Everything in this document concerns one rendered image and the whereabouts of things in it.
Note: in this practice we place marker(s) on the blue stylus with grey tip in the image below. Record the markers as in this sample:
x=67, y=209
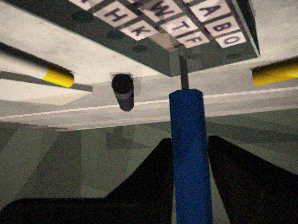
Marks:
x=190, y=155

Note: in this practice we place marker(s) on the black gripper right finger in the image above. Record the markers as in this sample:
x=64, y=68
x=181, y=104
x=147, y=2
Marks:
x=253, y=190

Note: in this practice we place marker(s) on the grey keyboard with white letter keys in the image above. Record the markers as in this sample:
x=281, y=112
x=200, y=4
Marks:
x=216, y=33

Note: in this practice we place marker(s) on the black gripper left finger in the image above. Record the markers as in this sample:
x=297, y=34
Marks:
x=144, y=197

